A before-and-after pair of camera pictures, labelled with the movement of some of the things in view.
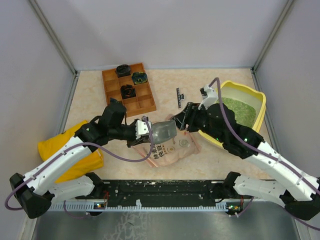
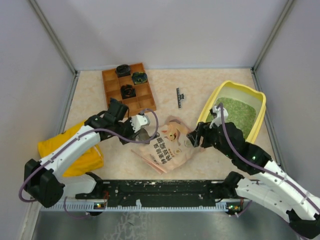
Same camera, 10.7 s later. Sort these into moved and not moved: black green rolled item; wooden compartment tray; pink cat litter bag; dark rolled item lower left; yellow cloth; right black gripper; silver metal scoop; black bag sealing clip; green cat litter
Moved: pink cat litter bag; right black gripper; silver metal scoop
Not moved: green cat litter; yellow cloth; dark rolled item lower left; wooden compartment tray; black green rolled item; black bag sealing clip
